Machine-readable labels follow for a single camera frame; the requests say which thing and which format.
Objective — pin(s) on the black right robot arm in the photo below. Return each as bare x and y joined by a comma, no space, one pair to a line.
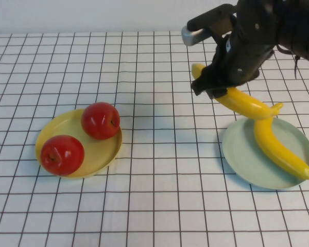
298,25

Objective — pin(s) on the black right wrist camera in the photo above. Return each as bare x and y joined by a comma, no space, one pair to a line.
208,20

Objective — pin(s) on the yellow round plate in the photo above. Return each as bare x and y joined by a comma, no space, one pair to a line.
100,154

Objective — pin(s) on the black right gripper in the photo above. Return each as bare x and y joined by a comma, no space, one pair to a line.
249,43

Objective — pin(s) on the light blue round plate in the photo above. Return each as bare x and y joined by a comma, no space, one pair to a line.
242,154

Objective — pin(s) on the yellow banana with green tip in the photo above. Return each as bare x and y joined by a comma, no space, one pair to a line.
278,151

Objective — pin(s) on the red apple with yellow patch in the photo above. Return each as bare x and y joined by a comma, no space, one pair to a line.
100,121

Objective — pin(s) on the yellow banana with long stem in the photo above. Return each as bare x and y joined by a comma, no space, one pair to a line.
247,103

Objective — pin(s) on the white checked tablecloth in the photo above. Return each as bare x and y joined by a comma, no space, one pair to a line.
144,64

